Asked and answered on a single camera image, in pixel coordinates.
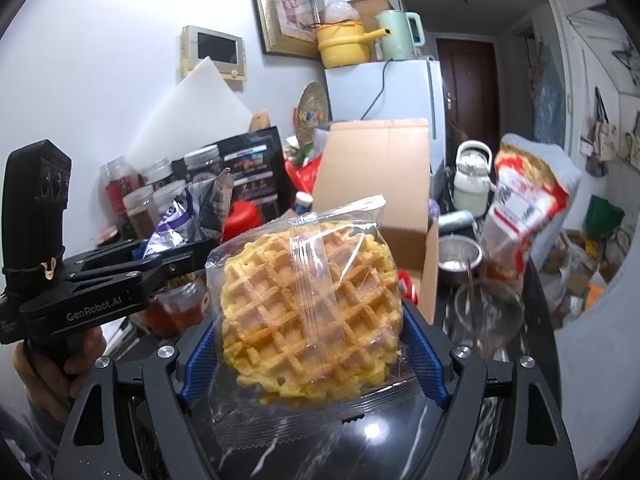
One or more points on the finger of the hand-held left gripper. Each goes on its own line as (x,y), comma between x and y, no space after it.
(147,249)
(185,262)

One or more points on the wall intercom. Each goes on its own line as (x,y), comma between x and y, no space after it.
(215,52)

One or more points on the white board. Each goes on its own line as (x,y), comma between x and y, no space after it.
(200,110)

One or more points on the woven round tray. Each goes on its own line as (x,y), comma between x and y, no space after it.
(312,110)

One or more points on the black label tall jar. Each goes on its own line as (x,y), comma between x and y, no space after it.
(202,160)

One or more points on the person's left hand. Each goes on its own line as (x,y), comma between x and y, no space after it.
(50,380)

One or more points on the black coffee bag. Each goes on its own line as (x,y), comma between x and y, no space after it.
(252,170)

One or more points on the star figure wall art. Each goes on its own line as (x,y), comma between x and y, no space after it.
(627,55)

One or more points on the brown door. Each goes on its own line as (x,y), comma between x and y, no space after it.
(467,95)

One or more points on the red canister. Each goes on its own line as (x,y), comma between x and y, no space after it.
(245,221)

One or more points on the large red white nut bag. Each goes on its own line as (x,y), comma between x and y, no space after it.
(525,215)

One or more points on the wide orange label jar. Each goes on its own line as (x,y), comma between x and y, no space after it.
(177,310)

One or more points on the green electric kettle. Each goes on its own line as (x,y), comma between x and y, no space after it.
(397,35)

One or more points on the glass mug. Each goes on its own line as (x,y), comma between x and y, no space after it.
(492,317)

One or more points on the red label clear jar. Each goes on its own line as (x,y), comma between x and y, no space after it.
(116,187)

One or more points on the dark label clear jar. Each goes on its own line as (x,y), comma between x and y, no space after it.
(169,195)

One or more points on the person's left forearm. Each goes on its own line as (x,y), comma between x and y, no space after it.
(27,442)

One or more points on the white water bottle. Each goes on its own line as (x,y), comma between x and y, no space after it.
(472,175)

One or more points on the red plastic bag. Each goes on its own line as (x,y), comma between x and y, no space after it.
(302,176)

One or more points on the canvas tote bag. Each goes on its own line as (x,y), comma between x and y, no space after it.
(602,135)

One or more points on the white star print tote bag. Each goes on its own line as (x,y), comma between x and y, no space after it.
(631,142)

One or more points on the silver purple snack packet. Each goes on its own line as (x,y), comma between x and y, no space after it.
(195,220)

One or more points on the silver cylindrical bottle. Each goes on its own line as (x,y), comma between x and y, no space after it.
(456,217)

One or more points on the yellow pot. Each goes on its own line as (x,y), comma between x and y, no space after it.
(342,45)

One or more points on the clear plastic bag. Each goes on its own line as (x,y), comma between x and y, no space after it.
(341,10)

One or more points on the brown cardboard box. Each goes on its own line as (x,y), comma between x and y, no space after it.
(370,160)

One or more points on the small blue white bottle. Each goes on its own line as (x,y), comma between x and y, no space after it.
(302,203)

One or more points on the brown label clear jar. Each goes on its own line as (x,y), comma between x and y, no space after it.
(139,215)

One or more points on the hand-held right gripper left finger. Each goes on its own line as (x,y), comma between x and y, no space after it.
(200,357)

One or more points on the clear jar dark contents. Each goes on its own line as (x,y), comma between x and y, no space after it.
(157,170)

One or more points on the clear waffle packet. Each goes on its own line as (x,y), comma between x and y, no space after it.
(310,310)

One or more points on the stainless steel bowl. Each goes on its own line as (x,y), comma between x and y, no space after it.
(457,257)

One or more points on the framed picture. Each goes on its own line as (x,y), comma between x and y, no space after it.
(287,5)

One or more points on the white refrigerator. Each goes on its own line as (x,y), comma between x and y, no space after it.
(380,90)

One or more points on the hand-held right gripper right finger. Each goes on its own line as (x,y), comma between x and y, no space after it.
(425,355)

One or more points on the brown paper bag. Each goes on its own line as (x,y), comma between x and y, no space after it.
(261,120)

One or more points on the green bag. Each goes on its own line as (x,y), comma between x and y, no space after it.
(605,216)

